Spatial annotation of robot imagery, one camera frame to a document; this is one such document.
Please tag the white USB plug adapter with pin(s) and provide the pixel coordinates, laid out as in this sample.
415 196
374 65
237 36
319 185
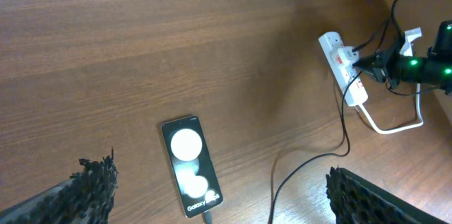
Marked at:
344 56

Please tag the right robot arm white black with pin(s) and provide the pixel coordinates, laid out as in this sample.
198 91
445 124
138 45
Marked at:
435 68

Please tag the white power strip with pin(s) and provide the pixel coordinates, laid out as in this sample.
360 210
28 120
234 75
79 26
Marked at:
354 91

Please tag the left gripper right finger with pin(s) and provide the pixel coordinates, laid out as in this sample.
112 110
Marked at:
354 200

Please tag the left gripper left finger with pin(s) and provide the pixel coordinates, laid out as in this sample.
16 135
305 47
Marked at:
85 197

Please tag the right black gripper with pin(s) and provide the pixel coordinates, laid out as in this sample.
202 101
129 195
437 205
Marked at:
389 66

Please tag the black smartphone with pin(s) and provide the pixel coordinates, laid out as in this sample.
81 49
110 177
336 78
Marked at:
193 169

